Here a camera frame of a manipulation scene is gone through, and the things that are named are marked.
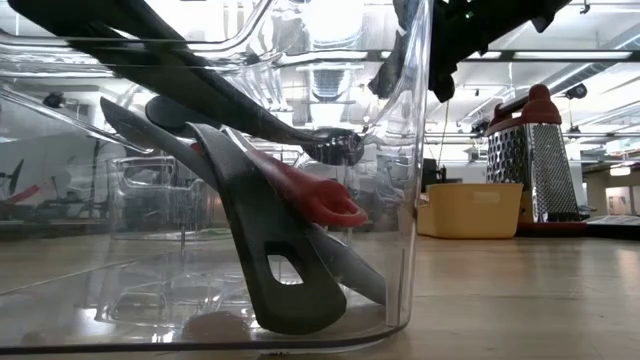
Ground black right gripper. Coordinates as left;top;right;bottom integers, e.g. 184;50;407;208
368;0;572;104

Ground red spoon steel handle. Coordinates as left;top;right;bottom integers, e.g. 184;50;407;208
192;142;369;229

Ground grey utensil handle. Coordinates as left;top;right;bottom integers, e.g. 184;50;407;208
99;97;388;306

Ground long black turner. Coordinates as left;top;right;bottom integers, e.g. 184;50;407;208
7;0;366;168

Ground black utensil handle with hole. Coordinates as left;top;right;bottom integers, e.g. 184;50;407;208
144;94;348;336

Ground tan plastic basket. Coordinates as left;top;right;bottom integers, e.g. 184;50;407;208
417;182;524;240

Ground black round hanging fixture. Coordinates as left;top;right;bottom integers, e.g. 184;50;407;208
564;82;589;101

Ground clear plastic bin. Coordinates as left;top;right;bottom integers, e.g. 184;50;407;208
107;155;211;241
0;0;434;354

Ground steel box grater red handle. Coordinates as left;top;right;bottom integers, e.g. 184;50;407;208
485;83;589;237

